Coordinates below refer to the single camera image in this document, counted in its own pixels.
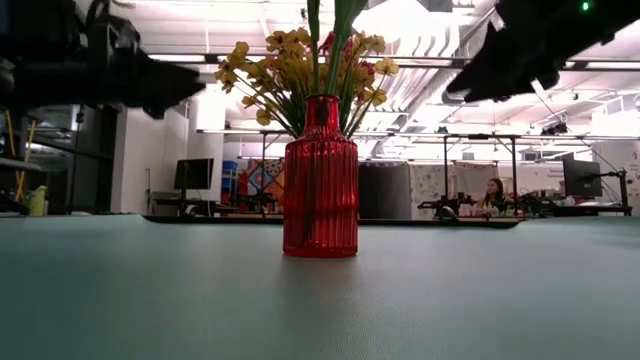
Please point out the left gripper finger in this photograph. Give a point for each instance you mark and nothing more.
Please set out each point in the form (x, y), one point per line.
(170, 87)

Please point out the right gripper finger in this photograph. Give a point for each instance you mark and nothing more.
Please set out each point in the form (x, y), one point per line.
(500, 70)

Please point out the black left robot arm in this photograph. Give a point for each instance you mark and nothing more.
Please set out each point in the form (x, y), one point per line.
(30, 30)

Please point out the red ribbed glass vase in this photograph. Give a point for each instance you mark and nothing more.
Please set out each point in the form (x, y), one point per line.
(320, 200)

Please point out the long ceiling light strip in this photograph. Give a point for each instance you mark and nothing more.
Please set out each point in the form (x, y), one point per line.
(180, 58)

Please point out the black computer monitor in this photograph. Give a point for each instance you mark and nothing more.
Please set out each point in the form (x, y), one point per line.
(582, 177)
(194, 173)

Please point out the yellow pole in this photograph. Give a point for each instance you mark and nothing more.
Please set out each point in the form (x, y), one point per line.
(25, 160)

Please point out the blue storage bins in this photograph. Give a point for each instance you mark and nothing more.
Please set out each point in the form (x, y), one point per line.
(230, 172)

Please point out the white floral cloth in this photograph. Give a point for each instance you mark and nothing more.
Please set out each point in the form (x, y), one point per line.
(470, 175)
(430, 182)

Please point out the grey office desk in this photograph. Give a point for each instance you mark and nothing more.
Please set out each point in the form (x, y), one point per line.
(170, 197)

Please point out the colourful patterned cloth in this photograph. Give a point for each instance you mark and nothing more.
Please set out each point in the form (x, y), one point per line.
(260, 177)

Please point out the person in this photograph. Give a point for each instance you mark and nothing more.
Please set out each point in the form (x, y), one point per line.
(494, 197)

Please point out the yellow-green container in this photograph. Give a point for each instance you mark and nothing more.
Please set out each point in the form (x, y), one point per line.
(37, 202)

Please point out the black divider panel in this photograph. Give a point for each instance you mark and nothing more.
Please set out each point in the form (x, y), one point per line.
(385, 190)

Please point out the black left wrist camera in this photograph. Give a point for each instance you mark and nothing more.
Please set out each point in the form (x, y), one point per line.
(112, 35)

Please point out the black metal workstation frame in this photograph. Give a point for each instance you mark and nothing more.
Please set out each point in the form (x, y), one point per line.
(514, 165)

